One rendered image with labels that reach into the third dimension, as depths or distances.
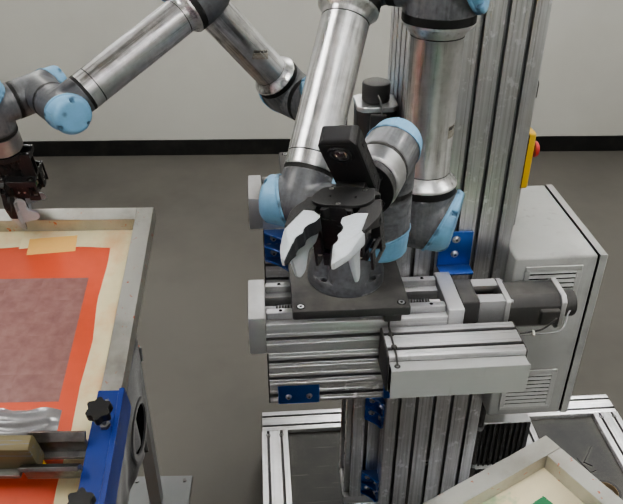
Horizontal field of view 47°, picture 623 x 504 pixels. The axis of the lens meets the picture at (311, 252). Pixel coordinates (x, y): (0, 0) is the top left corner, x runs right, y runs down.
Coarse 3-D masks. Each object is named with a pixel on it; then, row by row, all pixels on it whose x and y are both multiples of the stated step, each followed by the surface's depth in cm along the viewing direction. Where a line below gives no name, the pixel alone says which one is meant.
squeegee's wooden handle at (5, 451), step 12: (0, 444) 115; (12, 444) 115; (24, 444) 115; (36, 444) 118; (0, 456) 116; (12, 456) 116; (24, 456) 116; (36, 456) 118; (0, 468) 119; (12, 468) 119
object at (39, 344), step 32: (32, 256) 156; (64, 256) 156; (96, 256) 156; (32, 288) 150; (64, 288) 150; (96, 288) 150; (0, 320) 144; (32, 320) 144; (64, 320) 144; (0, 352) 139; (32, 352) 139; (64, 352) 139; (0, 384) 134; (32, 384) 134; (64, 384) 135; (64, 416) 130; (0, 480) 122; (32, 480) 122
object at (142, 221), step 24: (0, 216) 159; (48, 216) 159; (72, 216) 160; (96, 216) 160; (120, 216) 160; (144, 216) 160; (144, 240) 155; (144, 264) 151; (120, 312) 142; (120, 336) 138; (120, 360) 134; (120, 384) 131
